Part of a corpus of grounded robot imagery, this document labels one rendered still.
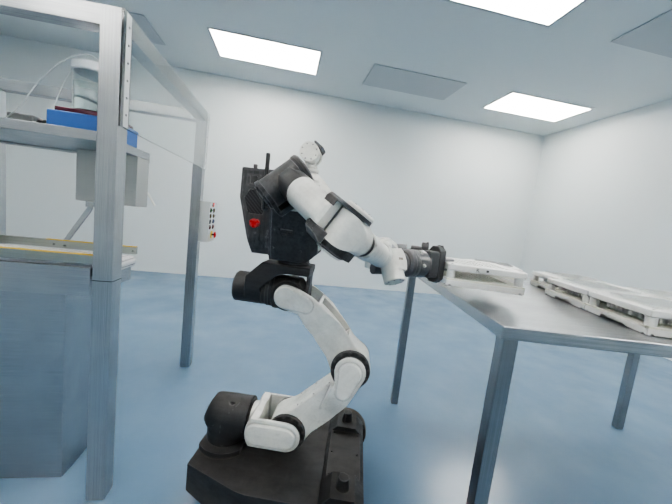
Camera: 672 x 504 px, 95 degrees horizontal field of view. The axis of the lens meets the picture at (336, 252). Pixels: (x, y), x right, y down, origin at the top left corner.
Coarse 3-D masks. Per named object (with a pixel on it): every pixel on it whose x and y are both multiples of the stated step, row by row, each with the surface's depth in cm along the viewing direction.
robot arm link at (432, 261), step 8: (432, 248) 102; (440, 248) 100; (424, 256) 95; (432, 256) 98; (440, 256) 99; (424, 264) 94; (432, 264) 98; (440, 264) 99; (424, 272) 95; (432, 272) 99; (440, 272) 100; (432, 280) 101; (440, 280) 101
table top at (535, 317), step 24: (432, 288) 134; (456, 288) 122; (528, 288) 143; (480, 312) 90; (504, 312) 92; (528, 312) 95; (552, 312) 99; (576, 312) 104; (504, 336) 78; (528, 336) 78; (552, 336) 78; (576, 336) 78; (600, 336) 78; (624, 336) 81; (648, 336) 84
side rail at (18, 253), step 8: (0, 248) 101; (8, 248) 101; (0, 256) 101; (8, 256) 101; (16, 256) 102; (24, 256) 102; (32, 256) 102; (40, 256) 103; (48, 256) 103; (56, 256) 104; (64, 256) 104; (72, 256) 104; (80, 256) 105; (88, 256) 105; (88, 264) 105
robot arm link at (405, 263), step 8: (392, 248) 92; (400, 248) 93; (392, 256) 91; (400, 256) 92; (408, 256) 93; (416, 256) 93; (392, 264) 90; (400, 264) 90; (408, 264) 92; (416, 264) 92; (376, 272) 95; (384, 272) 90; (392, 272) 89; (400, 272) 89; (408, 272) 93; (416, 272) 94; (384, 280) 90; (392, 280) 89; (400, 280) 90
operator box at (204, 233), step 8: (200, 208) 194; (208, 208) 195; (200, 216) 195; (208, 216) 195; (200, 224) 195; (208, 224) 196; (200, 232) 196; (208, 232) 197; (200, 240) 197; (208, 240) 199
